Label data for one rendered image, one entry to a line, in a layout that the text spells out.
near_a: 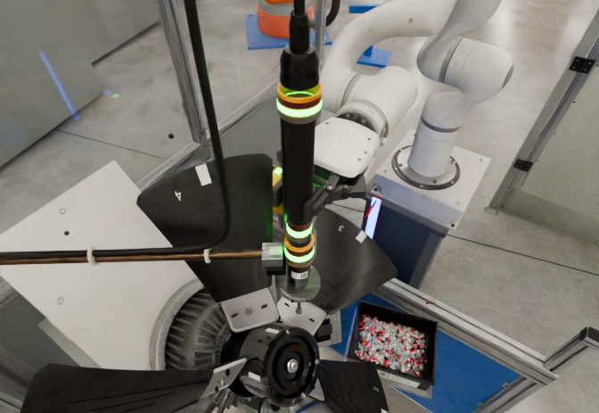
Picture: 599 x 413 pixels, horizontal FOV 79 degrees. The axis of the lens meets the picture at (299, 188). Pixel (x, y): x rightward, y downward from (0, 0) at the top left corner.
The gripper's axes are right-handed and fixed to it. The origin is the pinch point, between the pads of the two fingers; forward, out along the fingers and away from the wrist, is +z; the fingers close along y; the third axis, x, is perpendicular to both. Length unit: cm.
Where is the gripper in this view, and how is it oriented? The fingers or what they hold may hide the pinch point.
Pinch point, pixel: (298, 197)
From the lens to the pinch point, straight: 46.1
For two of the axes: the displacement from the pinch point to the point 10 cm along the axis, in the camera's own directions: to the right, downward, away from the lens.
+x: 0.0, -7.0, -7.2
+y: -8.4, -3.9, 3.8
